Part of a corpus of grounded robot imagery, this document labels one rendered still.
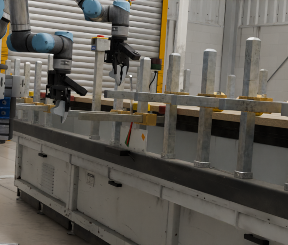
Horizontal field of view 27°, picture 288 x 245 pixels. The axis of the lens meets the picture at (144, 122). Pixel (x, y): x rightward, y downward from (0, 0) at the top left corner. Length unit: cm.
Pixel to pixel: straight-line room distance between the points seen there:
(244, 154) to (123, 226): 148
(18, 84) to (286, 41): 975
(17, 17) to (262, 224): 121
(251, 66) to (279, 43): 1014
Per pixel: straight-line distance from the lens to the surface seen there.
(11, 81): 259
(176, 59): 244
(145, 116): 259
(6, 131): 260
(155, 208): 304
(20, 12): 243
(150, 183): 261
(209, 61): 222
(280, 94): 1201
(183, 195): 238
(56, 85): 245
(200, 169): 220
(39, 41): 236
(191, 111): 260
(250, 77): 202
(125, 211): 335
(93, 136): 312
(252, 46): 202
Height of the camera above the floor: 97
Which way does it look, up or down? 3 degrees down
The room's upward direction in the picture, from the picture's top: 4 degrees clockwise
